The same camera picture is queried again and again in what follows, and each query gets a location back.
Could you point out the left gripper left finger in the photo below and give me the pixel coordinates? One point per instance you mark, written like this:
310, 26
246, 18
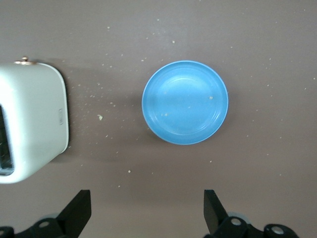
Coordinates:
74, 210

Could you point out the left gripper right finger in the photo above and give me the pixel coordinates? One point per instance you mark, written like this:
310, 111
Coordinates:
213, 213

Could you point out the blue plate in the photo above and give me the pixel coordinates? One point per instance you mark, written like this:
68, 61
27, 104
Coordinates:
184, 102

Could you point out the large bread crumb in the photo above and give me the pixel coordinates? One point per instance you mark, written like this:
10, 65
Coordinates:
100, 117

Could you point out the white two-slot toaster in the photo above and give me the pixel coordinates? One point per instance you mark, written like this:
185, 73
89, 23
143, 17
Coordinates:
34, 111

